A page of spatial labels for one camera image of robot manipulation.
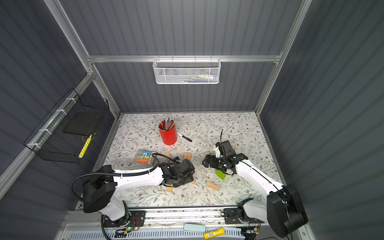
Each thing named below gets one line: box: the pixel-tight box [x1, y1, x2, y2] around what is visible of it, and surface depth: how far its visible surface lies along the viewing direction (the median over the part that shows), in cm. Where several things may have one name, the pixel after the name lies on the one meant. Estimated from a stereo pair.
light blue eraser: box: [183, 223, 206, 233], surface depth 71 cm
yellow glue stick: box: [204, 227, 226, 240], surface depth 69 cm
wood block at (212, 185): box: [206, 181, 220, 191], surface depth 86 cm
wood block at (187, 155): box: [183, 152, 192, 160], surface depth 98 cm
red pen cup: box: [158, 117, 178, 146], surface depth 98 cm
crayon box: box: [133, 148, 154, 168], surface depth 96 cm
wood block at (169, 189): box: [166, 184, 174, 192], surface depth 84 cm
